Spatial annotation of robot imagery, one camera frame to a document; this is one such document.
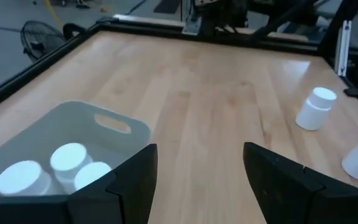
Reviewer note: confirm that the white plastic basket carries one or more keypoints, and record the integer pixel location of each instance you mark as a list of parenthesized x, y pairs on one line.
[(73, 124)]

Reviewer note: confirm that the aluminium bracket strip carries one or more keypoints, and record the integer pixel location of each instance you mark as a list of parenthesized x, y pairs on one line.
[(343, 46)]

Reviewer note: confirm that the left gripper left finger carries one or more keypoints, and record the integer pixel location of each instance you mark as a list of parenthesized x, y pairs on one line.
[(129, 193)]

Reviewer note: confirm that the black upright frame post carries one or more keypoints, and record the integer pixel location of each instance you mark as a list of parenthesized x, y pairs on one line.
[(337, 28)]

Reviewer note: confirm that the black table edge frame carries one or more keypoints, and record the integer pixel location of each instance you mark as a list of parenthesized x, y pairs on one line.
[(26, 76)]

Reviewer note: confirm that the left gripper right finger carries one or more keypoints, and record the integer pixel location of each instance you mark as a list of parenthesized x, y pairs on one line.
[(284, 193)]

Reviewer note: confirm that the black floor fan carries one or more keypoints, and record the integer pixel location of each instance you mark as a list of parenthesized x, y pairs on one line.
[(39, 40)]

